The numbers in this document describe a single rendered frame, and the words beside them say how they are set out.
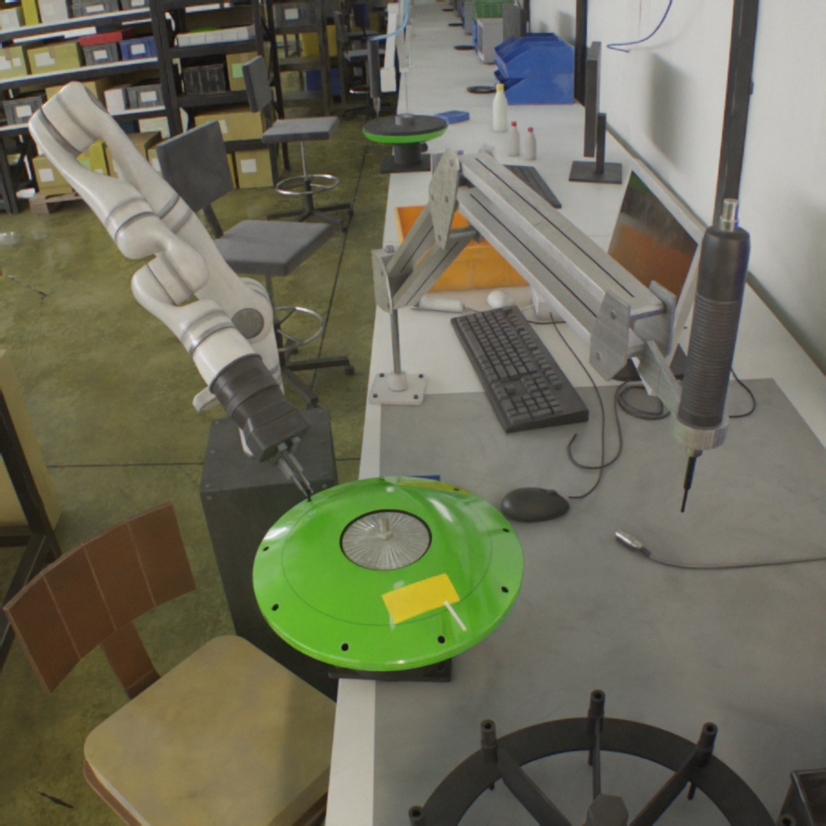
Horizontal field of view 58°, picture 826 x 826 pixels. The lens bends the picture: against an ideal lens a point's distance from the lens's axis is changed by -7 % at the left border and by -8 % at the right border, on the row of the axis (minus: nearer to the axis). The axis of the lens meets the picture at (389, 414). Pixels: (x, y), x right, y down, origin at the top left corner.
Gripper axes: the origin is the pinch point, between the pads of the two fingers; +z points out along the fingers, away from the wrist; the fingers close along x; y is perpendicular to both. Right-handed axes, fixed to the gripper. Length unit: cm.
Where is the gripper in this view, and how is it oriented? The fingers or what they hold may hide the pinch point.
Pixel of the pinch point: (308, 493)
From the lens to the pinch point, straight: 100.9
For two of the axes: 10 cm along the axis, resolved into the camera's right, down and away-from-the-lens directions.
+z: 5.9, 7.8, -2.1
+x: 7.3, -4.0, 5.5
